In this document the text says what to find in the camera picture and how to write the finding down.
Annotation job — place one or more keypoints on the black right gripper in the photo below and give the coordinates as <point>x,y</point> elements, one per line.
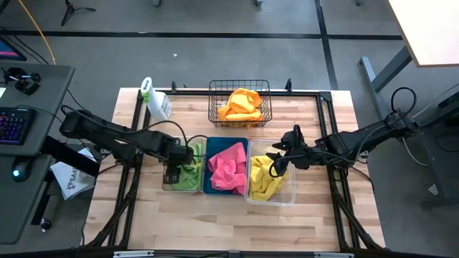
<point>305,156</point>

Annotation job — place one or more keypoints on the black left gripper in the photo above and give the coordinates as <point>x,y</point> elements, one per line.
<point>179,154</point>

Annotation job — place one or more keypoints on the green microfiber towel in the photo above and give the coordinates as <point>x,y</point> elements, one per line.
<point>190,175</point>

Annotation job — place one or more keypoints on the yellow microfiber towel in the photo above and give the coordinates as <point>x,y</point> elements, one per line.
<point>265,182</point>

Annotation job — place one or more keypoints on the pink microfiber towel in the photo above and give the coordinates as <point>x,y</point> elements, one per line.
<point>227,168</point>

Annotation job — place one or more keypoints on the orange microfiber towel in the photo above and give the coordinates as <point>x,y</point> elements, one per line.
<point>245,100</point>
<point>236,116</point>

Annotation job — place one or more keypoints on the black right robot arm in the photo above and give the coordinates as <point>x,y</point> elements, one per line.
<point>358,139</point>

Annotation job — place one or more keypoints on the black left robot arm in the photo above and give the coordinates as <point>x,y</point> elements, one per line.
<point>107,132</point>

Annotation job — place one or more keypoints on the small clear plastic bin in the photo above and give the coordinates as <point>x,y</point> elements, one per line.
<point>168,188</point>

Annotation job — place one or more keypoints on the large clear plastic bin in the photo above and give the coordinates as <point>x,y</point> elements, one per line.
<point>290,193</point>

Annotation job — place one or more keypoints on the blue plastic bin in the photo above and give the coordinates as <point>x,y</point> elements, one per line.
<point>220,147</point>

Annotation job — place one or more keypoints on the white spray bottle green cap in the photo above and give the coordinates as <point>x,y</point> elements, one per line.
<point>159,105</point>

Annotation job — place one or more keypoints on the white printed paper bag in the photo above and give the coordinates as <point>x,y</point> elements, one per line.
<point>71,179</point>

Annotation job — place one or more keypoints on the black computer mouse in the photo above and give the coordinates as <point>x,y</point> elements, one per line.
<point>21,170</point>

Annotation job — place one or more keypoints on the grey desk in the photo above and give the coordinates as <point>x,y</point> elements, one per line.
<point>21,200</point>

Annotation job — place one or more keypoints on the backlit computer keyboard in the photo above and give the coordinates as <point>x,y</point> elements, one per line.
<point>16,125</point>

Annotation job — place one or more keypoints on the black webcam device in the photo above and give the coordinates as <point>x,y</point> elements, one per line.
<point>25,84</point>

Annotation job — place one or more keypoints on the black tripod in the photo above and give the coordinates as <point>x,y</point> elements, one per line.
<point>70,10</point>

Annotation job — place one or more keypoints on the light wood table grey legs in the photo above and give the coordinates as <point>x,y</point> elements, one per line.
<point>430,28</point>

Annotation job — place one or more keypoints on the computer monitor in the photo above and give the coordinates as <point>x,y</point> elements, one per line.
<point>9,50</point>

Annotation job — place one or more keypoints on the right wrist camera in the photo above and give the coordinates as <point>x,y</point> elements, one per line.
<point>297,134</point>

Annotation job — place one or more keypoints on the black frame clamp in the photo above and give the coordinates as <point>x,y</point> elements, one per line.
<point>288,86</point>
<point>174,87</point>

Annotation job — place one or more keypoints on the black aluminium frame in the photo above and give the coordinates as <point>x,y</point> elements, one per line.
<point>325,96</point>

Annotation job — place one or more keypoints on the silver metal bracket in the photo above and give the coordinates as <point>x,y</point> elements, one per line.
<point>132,254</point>
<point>333,255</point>

